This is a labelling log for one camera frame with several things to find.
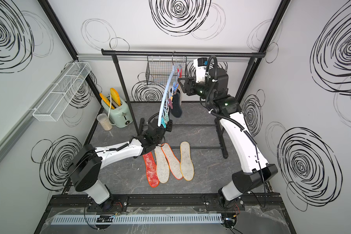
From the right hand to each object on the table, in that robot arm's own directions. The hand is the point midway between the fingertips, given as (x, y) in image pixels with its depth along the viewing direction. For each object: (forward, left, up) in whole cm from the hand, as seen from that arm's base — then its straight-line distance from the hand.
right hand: (183, 78), depth 62 cm
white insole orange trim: (-20, +12, -48) cm, 53 cm away
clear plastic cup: (+5, +53, -37) cm, 65 cm away
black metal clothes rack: (-6, -25, -49) cm, 56 cm away
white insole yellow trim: (-21, -2, -47) cm, 51 cm away
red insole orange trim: (-23, +18, -48) cm, 56 cm away
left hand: (+1, +9, -25) cm, 27 cm away
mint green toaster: (+7, +41, -35) cm, 55 cm away
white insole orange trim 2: (-18, +5, -48) cm, 51 cm away
